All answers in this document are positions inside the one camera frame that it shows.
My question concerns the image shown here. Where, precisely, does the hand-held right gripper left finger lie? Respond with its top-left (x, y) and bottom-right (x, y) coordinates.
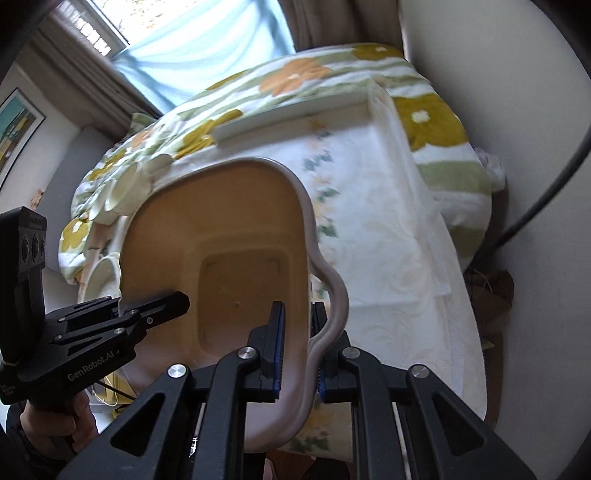
top-left (58, 301), bottom-right (286, 480)

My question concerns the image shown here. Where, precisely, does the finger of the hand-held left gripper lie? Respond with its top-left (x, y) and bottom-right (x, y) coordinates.
top-left (54, 290), bottom-right (191, 345)
top-left (45, 297), bottom-right (122, 327)

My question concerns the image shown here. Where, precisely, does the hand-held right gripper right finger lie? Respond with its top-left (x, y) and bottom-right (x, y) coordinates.
top-left (313, 301), bottom-right (537, 480)

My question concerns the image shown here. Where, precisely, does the pink square bowl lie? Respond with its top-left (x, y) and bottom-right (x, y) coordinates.
top-left (119, 156), bottom-right (351, 453)

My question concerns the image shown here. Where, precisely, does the person's left forearm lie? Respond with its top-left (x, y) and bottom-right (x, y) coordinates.
top-left (0, 415), bottom-right (75, 480)

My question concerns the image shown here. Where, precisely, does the person's left hand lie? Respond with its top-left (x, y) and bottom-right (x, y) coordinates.
top-left (20, 394), bottom-right (97, 458)

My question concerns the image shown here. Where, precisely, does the grey headboard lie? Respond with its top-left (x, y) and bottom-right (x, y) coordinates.
top-left (28, 127), bottom-right (122, 274)

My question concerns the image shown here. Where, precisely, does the floral white tablecloth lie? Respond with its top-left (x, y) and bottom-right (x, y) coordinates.
top-left (76, 92), bottom-right (491, 459)

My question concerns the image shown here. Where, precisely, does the framed picture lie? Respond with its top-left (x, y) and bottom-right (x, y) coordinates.
top-left (0, 88), bottom-right (47, 191)

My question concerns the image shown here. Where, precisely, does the brown paper bag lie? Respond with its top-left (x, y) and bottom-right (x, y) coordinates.
top-left (464, 268), bottom-right (516, 325)

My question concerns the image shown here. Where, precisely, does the green striped pillow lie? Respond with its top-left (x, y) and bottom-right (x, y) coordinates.
top-left (130, 112), bottom-right (158, 135)

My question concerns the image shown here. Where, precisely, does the brown curtain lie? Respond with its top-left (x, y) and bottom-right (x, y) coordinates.
top-left (277, 0), bottom-right (403, 54)
top-left (28, 25), bottom-right (163, 136)

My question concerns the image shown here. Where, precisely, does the light blue cloth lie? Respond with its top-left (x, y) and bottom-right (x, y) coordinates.
top-left (111, 0), bottom-right (297, 117)

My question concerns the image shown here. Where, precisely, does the floral striped blanket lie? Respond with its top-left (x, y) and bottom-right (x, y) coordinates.
top-left (58, 42), bottom-right (493, 288)

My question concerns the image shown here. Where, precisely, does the black cable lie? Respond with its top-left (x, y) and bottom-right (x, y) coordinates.
top-left (496, 133), bottom-right (591, 253)

